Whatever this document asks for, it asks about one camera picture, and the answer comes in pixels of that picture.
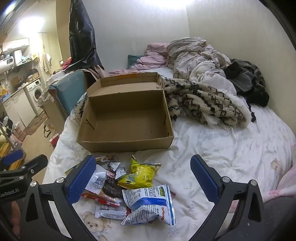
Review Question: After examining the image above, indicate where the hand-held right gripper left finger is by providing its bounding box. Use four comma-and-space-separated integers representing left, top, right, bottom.
22, 155, 97, 241

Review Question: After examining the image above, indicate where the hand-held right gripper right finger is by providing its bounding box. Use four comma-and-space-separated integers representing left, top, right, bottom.
190, 154, 264, 241

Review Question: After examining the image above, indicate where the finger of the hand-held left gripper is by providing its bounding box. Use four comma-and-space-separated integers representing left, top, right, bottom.
0, 154, 49, 186
0, 149, 24, 172

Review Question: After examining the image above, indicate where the white snack bar red end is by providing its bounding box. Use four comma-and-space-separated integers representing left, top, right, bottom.
95, 204, 131, 220

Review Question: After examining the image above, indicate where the yellow snack packet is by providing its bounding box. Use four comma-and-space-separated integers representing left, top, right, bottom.
117, 155, 162, 189

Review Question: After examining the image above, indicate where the white and blue snack packet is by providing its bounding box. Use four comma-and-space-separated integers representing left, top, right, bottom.
121, 184, 176, 226

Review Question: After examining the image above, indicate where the clear white barcode packet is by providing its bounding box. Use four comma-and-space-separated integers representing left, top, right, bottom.
85, 164, 108, 194

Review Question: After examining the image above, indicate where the dark brown snack packet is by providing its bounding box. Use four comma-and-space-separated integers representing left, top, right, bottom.
102, 177, 124, 198

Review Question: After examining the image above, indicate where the white kitchen cabinet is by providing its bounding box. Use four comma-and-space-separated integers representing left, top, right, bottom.
2, 89, 36, 128

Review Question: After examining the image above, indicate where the white washing machine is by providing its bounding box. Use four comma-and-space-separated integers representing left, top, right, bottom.
26, 79, 44, 116

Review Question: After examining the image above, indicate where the fuzzy cream black patterned blanket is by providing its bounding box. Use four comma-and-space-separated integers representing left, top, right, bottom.
72, 78, 253, 130

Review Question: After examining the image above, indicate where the teal sided cardboard box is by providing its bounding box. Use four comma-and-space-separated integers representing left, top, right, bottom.
43, 70, 97, 135

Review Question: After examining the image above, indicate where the pink floral blanket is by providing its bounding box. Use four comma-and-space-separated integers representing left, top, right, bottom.
264, 162, 296, 202

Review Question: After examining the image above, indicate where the grey cloth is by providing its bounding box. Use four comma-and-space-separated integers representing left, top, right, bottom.
261, 197, 296, 241

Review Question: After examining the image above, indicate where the white water heater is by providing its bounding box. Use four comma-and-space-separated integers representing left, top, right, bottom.
0, 56, 15, 68

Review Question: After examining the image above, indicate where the hanging beige towel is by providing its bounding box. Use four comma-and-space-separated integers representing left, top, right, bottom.
42, 52, 52, 75

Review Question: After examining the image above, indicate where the red clothing pile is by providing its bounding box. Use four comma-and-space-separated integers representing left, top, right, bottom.
61, 58, 73, 70

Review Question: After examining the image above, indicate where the dark clothing pile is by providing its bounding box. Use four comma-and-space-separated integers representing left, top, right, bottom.
224, 59, 270, 107

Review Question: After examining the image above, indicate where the pile of pink and white clothes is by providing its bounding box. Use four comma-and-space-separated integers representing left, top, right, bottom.
166, 37, 237, 95

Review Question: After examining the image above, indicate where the teal pillow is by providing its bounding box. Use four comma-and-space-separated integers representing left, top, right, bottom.
128, 55, 145, 67

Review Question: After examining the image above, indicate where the pink bedding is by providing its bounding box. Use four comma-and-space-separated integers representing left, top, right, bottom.
109, 42, 170, 75

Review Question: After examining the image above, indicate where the black plastic bag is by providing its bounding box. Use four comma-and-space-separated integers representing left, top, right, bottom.
69, 0, 103, 70

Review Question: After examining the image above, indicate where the tote bag with black handles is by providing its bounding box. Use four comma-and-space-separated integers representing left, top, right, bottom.
44, 124, 56, 139

